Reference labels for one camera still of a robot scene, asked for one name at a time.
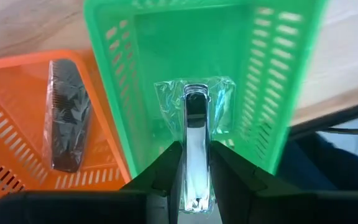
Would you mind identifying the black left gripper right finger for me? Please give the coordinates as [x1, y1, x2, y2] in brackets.
[211, 141, 291, 224]

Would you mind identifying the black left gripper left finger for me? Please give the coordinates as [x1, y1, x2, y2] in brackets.
[122, 141, 183, 224]

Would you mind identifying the silver nail clipper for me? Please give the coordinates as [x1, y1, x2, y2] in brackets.
[153, 75, 237, 216]

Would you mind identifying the black comb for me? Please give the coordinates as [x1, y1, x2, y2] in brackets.
[41, 58, 93, 174]

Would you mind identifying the person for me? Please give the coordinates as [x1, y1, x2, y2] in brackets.
[275, 132, 358, 194]

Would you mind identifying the green plastic basket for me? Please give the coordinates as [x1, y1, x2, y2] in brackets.
[83, 0, 329, 185]

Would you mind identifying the orange plastic basket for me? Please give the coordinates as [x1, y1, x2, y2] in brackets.
[0, 49, 134, 208]

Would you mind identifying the black table frame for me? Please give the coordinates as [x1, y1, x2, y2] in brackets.
[287, 98, 358, 142]

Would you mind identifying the black cable under table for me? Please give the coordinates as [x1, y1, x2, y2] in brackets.
[317, 126, 358, 136]

